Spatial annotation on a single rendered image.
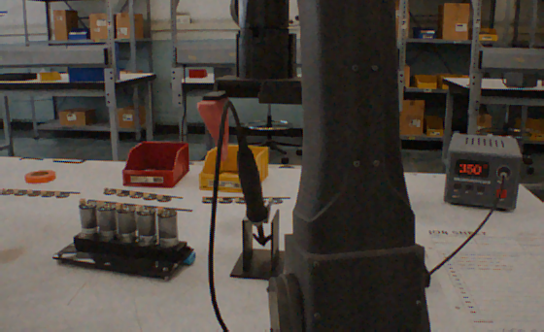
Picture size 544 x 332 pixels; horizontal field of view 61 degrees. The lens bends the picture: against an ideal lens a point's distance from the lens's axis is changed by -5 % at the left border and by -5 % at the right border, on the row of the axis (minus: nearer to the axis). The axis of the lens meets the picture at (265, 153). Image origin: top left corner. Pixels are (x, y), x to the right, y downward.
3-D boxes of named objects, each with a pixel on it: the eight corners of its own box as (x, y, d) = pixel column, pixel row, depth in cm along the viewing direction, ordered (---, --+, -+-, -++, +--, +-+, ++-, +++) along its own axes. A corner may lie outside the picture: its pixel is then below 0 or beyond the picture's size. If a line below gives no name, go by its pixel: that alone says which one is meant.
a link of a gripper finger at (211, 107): (214, 153, 62) (212, 80, 60) (269, 155, 60) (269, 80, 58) (197, 167, 55) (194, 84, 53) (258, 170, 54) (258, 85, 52)
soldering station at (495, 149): (515, 215, 74) (523, 156, 72) (442, 206, 78) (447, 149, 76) (510, 187, 87) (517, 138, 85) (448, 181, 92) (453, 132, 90)
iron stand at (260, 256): (235, 292, 58) (221, 253, 51) (247, 233, 64) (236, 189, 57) (284, 297, 57) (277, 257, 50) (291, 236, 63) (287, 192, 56)
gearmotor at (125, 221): (133, 250, 59) (129, 212, 58) (116, 249, 60) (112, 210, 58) (142, 243, 61) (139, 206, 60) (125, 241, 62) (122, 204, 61)
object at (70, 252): (192, 255, 61) (192, 248, 60) (169, 282, 54) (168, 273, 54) (85, 241, 64) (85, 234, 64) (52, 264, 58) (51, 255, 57)
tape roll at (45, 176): (34, 175, 96) (34, 169, 96) (61, 175, 95) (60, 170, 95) (18, 182, 90) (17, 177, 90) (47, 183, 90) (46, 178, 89)
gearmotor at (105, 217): (114, 248, 60) (110, 210, 59) (97, 246, 60) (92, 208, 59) (123, 240, 62) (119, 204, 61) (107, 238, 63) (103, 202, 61)
